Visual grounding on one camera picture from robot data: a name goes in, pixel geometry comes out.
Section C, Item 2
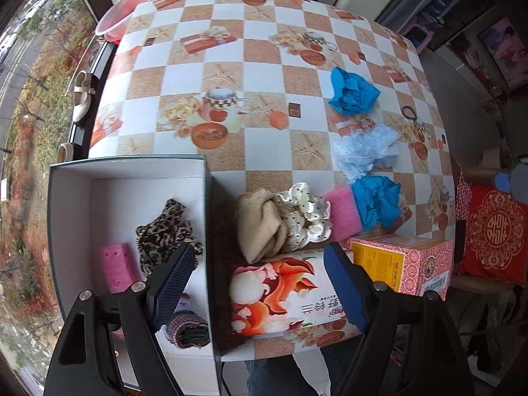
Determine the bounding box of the pink plastic stool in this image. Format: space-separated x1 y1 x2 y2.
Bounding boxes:
402 23 435 54

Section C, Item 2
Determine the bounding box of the white shoe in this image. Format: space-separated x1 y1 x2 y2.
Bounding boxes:
55 143 75 164
72 70 98 124

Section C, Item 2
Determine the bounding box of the blue cloth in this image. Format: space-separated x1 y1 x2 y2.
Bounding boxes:
351 175 401 230
329 67 380 116

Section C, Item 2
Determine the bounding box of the pink plastic basin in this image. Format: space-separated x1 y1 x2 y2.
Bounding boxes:
95 0 155 43

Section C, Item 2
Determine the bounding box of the leopard print scrunchie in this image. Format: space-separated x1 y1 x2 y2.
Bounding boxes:
136 198 203 277

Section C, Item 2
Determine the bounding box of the red embroidered cushion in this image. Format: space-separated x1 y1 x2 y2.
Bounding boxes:
461 186 527 287

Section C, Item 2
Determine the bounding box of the white shoe lower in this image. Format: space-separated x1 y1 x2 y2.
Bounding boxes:
55 143 75 164

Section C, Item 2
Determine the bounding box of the checkered patterned tablecloth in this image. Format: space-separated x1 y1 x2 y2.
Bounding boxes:
88 0 455 360

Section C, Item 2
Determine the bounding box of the floral tissue box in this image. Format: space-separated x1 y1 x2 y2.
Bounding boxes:
228 247 360 346

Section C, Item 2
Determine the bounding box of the white polka dot scrunchie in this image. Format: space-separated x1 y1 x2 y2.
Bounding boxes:
273 182 333 252

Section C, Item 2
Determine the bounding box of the pink sponge on table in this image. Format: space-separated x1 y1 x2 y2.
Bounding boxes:
323 186 363 241

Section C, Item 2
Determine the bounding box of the red gingham cloth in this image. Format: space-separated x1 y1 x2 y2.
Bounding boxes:
455 166 472 221

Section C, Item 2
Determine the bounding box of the white shoe upper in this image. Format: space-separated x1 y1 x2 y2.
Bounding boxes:
72 70 98 124

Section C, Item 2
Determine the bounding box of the pink patterned cardboard box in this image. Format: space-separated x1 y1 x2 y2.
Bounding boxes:
344 234 455 299

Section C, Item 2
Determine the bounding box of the purple knitted sock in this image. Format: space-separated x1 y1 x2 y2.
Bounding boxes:
164 293 210 349

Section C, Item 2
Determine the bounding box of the white open storage box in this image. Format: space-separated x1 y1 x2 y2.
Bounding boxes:
48 155 221 395

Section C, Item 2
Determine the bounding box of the pink sponge small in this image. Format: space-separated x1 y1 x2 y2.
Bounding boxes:
98 243 141 294

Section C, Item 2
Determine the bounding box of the light blue fluffy scrunchie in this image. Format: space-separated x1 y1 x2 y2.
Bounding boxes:
332 124 401 182

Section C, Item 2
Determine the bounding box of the beige cloth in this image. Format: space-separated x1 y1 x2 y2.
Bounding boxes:
236 188 287 265

